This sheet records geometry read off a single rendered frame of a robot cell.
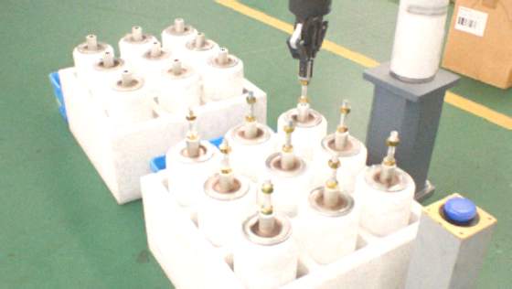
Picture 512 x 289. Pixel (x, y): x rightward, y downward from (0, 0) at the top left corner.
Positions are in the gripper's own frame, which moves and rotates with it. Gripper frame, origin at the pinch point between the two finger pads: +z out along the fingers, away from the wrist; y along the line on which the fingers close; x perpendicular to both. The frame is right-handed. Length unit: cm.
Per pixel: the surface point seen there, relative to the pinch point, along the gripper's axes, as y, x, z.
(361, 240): -18.1, -20.2, 19.1
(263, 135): -10.0, 3.1, 10.4
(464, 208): -22.9, -34.5, 3.2
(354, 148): -5.3, -12.8, 10.5
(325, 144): -6.5, -7.8, 10.5
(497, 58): 94, -24, 26
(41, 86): 16, 99, 35
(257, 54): 75, 54, 35
